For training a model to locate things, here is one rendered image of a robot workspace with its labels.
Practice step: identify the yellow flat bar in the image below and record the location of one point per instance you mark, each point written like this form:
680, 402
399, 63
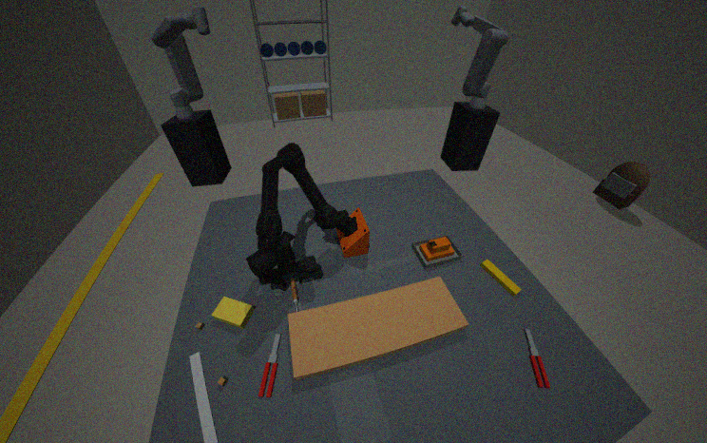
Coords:
497, 274

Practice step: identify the yellow rectangular block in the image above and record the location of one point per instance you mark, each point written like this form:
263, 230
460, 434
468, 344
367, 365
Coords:
233, 312

